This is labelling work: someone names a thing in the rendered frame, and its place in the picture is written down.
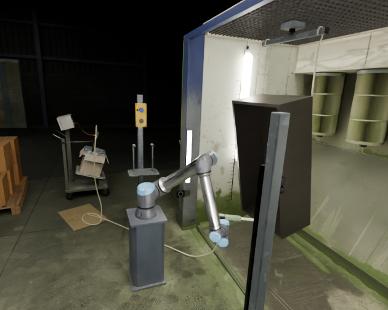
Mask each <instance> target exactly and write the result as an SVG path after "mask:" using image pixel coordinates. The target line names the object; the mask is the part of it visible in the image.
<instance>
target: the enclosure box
mask: <svg viewBox="0 0 388 310"><path fill-rule="evenodd" d="M312 108H313V96H298V95H271V94H259V95H253V96H250V97H245V98H240V99H237V100H232V109H233V123H234V130H235V144H236V157H237V165H238V179H239V186H240V200H241V210H242V211H243V212H244V213H246V214H247V215H249V216H250V217H251V218H254V211H255V205H256V194H257V189H256V188H257V178H258V174H259V167H260V165H261V164H265V160H266V154H267V143H268V138H269V128H270V118H271V113H272V112H284V113H290V119H289V127H288V136H287V141H286V150H285V159H284V164H283V173H282V176H283V177H285V178H286V183H285V191H284V193H283V194H280V195H279V200H278V209H277V217H276V223H275V231H274V234H276V235H277V236H278V237H280V238H282V239H284V238H286V237H288V236H290V235H292V234H294V233H296V232H297V231H299V230H301V229H303V228H305V227H306V226H308V225H310V203H311V170H312Z"/></svg>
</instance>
